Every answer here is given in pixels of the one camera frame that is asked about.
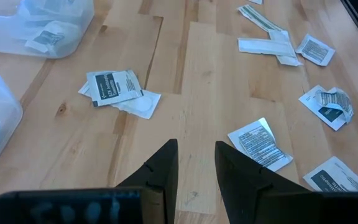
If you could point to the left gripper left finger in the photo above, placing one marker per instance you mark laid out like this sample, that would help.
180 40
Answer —
120 205

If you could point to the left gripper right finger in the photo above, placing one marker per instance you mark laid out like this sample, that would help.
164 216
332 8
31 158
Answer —
275 205

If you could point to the plain white square packet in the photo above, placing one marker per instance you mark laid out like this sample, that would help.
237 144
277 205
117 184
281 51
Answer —
141 105

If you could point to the crumpled antiseptic wipe packet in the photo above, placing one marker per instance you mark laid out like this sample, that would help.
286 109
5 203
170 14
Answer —
337 99

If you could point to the clear plastic bin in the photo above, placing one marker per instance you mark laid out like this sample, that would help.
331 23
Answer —
2 93
82 34

